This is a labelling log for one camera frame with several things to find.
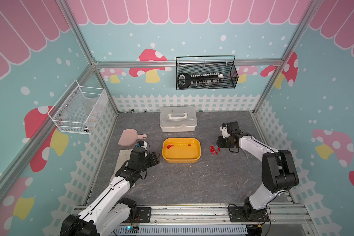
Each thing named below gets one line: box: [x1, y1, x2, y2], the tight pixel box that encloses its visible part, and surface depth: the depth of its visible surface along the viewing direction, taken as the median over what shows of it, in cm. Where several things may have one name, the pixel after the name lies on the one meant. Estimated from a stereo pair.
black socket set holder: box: [177, 72, 225, 89], surface depth 91 cm
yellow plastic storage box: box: [161, 137, 202, 164], surface depth 98 cm
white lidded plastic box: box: [159, 106, 198, 133], surface depth 104 cm
